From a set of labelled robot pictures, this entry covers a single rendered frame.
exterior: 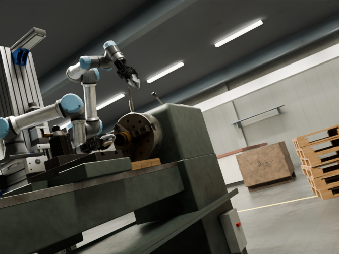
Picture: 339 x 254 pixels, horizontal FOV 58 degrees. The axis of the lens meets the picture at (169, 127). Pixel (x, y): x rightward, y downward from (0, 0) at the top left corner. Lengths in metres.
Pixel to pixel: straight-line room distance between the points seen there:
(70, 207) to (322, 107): 10.64
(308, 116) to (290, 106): 0.68
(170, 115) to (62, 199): 1.02
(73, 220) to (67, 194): 0.10
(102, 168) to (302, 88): 10.58
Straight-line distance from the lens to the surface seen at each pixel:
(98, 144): 1.76
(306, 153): 4.20
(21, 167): 1.98
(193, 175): 2.00
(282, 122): 11.64
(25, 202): 1.11
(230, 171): 9.33
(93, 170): 1.24
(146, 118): 1.88
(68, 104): 1.90
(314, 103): 11.47
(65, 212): 1.20
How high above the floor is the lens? 0.78
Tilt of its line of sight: 9 degrees up
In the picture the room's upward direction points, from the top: 17 degrees counter-clockwise
